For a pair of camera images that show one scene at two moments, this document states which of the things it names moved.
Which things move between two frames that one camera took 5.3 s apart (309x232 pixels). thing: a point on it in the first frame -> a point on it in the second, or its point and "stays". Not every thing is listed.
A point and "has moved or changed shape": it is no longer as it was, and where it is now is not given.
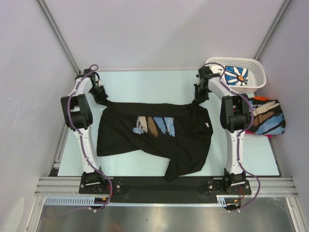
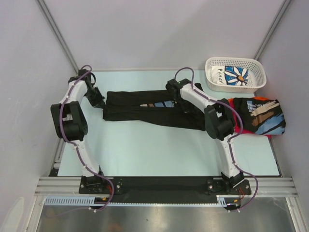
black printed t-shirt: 180,132 has moved or changed shape
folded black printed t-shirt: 268,119 stays
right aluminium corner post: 283,8 stays
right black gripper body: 201,94 -> 187,106
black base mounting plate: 158,189 stays
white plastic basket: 241,75 stays
